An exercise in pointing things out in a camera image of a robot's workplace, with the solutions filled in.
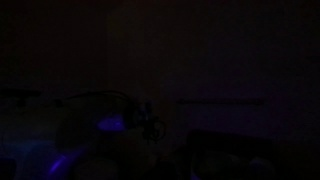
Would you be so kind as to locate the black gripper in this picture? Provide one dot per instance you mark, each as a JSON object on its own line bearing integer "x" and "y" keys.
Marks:
{"x": 148, "y": 116}

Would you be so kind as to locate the dark laundry basket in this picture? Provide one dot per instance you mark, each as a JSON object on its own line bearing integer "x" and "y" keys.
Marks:
{"x": 230, "y": 140}

